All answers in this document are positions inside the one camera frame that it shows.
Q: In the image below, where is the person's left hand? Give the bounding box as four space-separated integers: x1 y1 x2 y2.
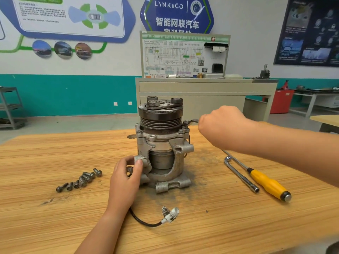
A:
105 156 145 216

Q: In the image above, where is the person's right hand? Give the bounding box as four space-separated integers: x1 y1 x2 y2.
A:
197 105 256 155

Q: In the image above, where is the grey metal compressor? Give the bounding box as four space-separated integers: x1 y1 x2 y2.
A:
126 96 195 228

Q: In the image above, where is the person's left forearm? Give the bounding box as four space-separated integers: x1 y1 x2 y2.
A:
74 206 128 254

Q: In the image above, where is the person's right forearm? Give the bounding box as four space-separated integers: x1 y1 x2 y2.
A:
245 123 339 188

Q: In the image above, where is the beige workbench cabinet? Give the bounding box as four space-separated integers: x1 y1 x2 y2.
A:
135 78 279 126

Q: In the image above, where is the silver L-shaped socket wrench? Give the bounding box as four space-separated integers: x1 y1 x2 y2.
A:
224 156 260 194

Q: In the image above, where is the red cabinet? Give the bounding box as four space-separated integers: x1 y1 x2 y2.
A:
270 90 295 114

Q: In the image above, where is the small black device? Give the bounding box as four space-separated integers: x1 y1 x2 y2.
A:
259 64 271 79

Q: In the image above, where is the white wiring display board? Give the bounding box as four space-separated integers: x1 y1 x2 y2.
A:
140 30 231 79

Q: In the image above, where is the wooden side table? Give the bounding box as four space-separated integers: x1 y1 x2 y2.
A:
310 115 339 134

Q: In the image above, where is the grey metal shelf cart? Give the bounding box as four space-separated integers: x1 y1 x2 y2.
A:
0 86 24 130

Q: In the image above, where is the blue rounded infographic panel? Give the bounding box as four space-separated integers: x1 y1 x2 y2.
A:
0 0 137 44

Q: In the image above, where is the yellow handled screwdriver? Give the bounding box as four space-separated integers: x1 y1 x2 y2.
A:
222 151 292 202

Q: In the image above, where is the blue hexagon wall sign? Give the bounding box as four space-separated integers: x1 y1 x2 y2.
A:
140 0 214 34

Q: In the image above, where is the dark wall poster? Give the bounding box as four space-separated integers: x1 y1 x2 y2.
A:
274 0 339 68

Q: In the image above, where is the round photo wall decal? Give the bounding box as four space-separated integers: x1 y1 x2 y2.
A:
54 41 73 59
75 42 93 60
32 40 53 59

